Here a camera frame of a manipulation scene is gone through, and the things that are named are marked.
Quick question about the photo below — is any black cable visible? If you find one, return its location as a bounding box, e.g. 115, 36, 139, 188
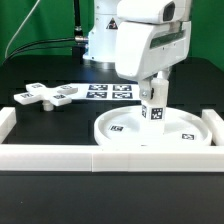
1, 36, 89, 66

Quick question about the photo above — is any white right fence bar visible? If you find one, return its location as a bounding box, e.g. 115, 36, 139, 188
202, 109, 224, 146

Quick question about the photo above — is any white cable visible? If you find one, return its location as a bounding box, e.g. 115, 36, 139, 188
4, 0, 42, 60

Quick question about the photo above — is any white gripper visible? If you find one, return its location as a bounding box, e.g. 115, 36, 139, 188
115, 22, 191, 100

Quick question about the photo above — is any white left fence bar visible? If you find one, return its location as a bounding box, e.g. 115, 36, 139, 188
0, 107, 16, 144

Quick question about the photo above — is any black vertical post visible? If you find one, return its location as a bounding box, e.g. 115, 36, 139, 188
73, 0, 83, 36

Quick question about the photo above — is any white marker sheet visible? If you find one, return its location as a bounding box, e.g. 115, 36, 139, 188
71, 83, 140, 101

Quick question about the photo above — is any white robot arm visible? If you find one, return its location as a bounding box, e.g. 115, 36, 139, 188
84, 0, 192, 100

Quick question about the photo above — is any white front fence bar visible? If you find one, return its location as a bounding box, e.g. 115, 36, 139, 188
0, 144, 224, 172

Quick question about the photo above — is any white cross-shaped table base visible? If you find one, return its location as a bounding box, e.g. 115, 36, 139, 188
14, 83, 78, 112

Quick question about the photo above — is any white round table top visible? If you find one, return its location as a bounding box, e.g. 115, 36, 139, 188
94, 105, 212, 146

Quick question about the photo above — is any white fence bar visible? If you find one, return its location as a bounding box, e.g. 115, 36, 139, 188
202, 109, 224, 146
0, 107, 16, 144
0, 144, 224, 172

